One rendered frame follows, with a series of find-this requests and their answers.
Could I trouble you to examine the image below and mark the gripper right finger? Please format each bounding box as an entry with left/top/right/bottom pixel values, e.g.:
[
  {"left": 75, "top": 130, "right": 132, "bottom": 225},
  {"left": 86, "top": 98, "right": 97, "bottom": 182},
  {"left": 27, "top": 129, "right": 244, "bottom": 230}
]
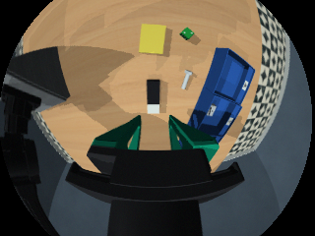
[{"left": 168, "top": 115, "right": 220, "bottom": 162}]

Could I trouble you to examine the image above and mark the grey metal bolt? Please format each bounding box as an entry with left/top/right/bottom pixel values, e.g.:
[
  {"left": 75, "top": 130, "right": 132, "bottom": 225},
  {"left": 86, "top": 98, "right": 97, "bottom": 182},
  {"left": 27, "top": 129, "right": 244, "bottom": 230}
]
[{"left": 181, "top": 70, "right": 193, "bottom": 89}]

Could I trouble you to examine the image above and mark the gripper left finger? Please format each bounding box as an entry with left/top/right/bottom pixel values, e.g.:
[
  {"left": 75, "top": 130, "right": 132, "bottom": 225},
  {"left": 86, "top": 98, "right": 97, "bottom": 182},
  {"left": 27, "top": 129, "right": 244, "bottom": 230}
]
[{"left": 92, "top": 115, "right": 142, "bottom": 149}]

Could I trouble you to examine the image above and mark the yellow sticky note pad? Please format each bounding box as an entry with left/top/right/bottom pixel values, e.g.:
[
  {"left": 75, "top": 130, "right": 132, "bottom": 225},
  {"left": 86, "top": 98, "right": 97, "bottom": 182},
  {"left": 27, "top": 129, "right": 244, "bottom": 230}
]
[{"left": 139, "top": 24, "right": 166, "bottom": 54}]

